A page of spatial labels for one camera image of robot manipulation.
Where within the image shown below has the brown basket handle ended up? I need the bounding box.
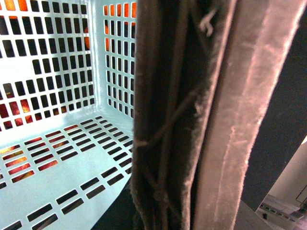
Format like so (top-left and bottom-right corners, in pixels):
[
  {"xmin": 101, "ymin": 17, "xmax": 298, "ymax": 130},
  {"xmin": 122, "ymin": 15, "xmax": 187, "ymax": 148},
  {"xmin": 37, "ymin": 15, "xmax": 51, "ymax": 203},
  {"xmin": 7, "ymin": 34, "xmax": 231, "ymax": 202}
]
[{"xmin": 130, "ymin": 0, "xmax": 307, "ymax": 230}]

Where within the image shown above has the light blue plastic basket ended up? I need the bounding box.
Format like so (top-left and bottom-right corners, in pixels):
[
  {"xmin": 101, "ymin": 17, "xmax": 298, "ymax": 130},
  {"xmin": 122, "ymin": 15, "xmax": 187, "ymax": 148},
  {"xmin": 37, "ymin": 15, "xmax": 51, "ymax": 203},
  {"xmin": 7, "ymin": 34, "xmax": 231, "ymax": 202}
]
[{"xmin": 0, "ymin": 0, "xmax": 137, "ymax": 230}]

